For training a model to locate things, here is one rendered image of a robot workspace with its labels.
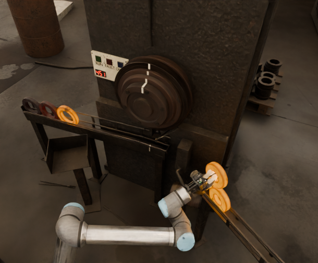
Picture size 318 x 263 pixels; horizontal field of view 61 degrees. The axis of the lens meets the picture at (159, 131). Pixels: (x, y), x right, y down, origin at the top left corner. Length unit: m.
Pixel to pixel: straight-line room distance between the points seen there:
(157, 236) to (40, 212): 1.39
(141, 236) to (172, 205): 0.22
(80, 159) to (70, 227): 0.71
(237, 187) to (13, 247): 1.90
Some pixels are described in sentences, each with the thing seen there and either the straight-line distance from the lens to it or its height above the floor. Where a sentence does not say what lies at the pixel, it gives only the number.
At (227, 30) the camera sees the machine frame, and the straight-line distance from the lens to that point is 1.40.
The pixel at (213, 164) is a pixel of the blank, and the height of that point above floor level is 0.92.
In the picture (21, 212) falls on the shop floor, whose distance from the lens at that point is 2.63.
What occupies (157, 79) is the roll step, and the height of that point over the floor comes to 1.28.
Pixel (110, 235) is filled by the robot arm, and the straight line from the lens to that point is 1.37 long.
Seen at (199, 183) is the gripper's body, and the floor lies 0.89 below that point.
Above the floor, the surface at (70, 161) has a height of 0.60.
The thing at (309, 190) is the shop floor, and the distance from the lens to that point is 2.87.
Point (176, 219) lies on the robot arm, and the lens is 1.50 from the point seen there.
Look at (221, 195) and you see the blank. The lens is 1.59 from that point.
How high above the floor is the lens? 2.10
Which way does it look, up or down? 45 degrees down
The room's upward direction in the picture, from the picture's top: 1 degrees clockwise
